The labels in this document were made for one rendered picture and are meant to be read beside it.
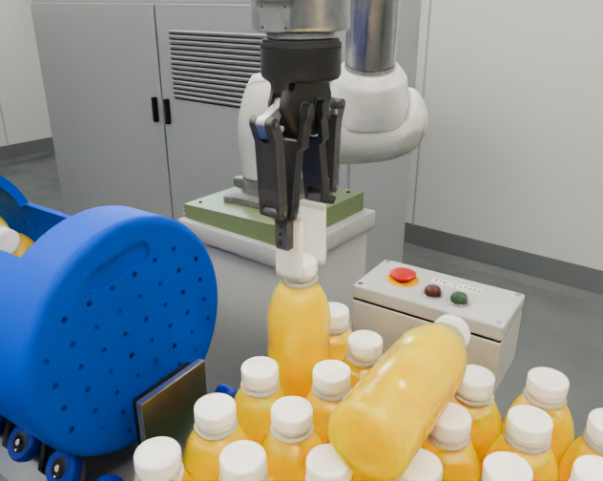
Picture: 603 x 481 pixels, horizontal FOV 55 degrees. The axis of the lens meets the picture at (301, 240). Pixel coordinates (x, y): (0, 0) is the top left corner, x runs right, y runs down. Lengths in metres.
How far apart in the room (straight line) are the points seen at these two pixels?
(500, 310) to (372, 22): 0.61
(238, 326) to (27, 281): 0.75
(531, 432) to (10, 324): 0.49
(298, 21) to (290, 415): 0.34
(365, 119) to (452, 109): 2.25
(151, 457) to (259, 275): 0.73
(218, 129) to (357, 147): 1.54
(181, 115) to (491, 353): 2.31
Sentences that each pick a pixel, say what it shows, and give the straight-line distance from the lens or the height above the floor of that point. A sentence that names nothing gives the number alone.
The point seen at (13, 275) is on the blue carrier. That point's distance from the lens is 0.65.
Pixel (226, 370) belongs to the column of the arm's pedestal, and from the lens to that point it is 1.42.
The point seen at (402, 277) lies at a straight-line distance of 0.78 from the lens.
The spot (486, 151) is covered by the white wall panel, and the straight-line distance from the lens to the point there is 3.38.
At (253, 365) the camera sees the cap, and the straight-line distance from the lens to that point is 0.62.
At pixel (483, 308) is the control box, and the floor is 1.10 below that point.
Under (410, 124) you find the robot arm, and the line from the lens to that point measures 1.22.
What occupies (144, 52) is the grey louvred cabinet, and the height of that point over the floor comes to 1.21.
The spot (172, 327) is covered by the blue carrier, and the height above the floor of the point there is 1.08.
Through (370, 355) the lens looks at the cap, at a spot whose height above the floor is 1.09.
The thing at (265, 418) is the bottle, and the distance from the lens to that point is 0.62.
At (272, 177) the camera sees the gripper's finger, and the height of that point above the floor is 1.30.
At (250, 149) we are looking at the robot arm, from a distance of 1.22.
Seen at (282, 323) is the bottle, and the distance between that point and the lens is 0.62.
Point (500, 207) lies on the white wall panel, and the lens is 3.43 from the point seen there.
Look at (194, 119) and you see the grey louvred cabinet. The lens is 2.80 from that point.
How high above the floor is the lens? 1.45
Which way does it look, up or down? 23 degrees down
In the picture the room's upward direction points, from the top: straight up
